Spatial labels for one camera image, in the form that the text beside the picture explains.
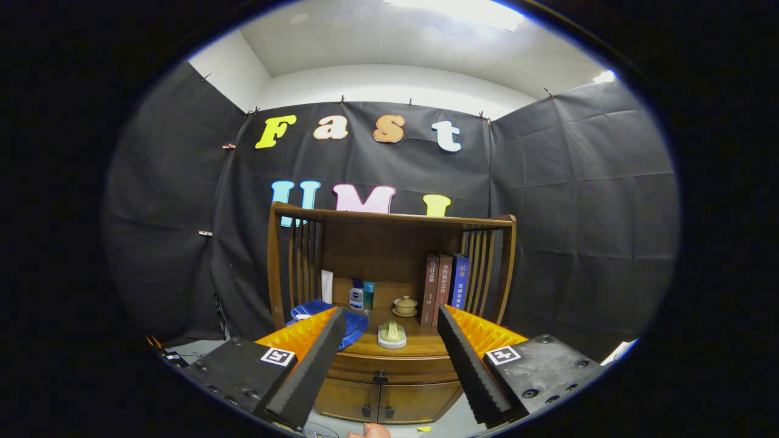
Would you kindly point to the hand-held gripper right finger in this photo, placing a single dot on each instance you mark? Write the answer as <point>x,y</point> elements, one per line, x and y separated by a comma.
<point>471,370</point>

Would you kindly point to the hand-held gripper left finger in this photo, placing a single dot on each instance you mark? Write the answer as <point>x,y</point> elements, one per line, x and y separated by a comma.
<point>315,372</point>

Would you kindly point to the wooden drawer with black knob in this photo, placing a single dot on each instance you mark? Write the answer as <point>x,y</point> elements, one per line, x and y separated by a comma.
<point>414,368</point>

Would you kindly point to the green figurine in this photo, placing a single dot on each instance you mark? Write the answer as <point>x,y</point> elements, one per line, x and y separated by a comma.
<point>392,337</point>

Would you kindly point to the wooden cabinet door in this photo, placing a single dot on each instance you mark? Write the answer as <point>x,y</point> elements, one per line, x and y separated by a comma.
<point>420,401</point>
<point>347,398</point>

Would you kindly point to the wooden countertop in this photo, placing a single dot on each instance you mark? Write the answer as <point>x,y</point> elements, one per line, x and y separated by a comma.
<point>420,340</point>

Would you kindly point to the brown wooden cabinet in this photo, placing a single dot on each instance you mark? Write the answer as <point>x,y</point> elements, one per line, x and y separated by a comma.
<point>377,243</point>

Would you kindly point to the blue folded towel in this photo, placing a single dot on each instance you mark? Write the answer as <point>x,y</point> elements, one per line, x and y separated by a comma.
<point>310,309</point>

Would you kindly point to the white and blue lotion bottle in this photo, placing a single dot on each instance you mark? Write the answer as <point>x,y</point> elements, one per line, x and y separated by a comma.
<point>356,299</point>

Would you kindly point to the white tube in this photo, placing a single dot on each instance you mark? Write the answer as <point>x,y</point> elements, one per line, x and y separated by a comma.
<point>327,286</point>

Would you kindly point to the blue book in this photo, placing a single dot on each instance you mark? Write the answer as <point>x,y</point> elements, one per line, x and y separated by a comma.
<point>461,283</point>

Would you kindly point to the reddish brown book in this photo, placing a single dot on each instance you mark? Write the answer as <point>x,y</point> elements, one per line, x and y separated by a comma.
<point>444,283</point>

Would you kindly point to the teal bottle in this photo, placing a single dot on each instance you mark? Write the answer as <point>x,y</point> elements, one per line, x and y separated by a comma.
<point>369,298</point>

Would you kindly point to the beige lidded tea cup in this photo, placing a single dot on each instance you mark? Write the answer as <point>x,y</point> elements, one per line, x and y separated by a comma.
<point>405,306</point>

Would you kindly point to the dark brown book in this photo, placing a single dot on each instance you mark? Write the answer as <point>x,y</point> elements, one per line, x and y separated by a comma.
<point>429,286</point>

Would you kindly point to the white and black equipment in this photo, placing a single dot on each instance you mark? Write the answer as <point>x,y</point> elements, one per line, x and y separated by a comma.
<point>619,353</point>

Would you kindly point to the black backdrop cloth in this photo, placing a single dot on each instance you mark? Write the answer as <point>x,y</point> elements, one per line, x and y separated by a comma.
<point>578,201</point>

